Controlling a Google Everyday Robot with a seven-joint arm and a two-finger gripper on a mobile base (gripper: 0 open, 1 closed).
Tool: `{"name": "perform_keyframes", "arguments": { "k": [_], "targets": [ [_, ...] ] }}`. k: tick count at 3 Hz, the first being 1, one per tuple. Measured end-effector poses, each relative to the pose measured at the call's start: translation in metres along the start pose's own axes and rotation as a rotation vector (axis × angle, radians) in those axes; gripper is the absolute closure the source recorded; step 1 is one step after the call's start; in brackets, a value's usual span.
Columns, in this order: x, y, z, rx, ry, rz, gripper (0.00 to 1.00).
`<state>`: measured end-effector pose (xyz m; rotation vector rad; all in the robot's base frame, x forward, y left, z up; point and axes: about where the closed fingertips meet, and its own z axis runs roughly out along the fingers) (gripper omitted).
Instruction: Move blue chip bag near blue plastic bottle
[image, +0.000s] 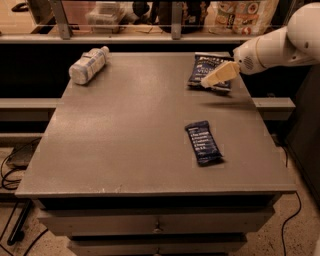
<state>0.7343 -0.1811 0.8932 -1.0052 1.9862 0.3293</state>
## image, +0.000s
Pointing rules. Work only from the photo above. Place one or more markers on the blue chip bag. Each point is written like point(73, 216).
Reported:
point(204, 63)

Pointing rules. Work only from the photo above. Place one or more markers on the dark bag on shelf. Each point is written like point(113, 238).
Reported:
point(193, 15)

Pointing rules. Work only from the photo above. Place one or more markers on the lower grey drawer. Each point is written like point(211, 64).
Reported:
point(153, 246)

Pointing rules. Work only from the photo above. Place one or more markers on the grey drawer cabinet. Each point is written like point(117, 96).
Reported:
point(120, 143)

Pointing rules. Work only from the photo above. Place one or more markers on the grey drawer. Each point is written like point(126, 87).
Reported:
point(156, 222)
point(153, 246)

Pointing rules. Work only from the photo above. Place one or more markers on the clear plastic container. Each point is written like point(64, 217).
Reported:
point(105, 17)

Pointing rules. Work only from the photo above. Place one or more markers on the colourful snack bag on shelf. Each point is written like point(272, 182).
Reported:
point(249, 17)

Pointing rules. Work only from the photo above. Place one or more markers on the upper grey drawer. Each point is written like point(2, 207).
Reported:
point(156, 222)

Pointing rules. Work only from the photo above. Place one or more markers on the dark blue snack bar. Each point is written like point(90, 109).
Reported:
point(203, 143)

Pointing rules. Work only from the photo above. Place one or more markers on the grey metal shelf rail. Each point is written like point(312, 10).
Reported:
point(56, 28)

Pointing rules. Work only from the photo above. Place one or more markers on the blue plastic water bottle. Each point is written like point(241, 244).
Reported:
point(89, 64)

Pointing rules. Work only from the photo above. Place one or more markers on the black power adapter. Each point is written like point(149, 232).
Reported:
point(21, 157)

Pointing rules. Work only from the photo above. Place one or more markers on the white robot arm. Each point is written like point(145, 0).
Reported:
point(296, 44)

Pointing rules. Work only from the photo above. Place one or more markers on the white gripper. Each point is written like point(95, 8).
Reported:
point(245, 61)

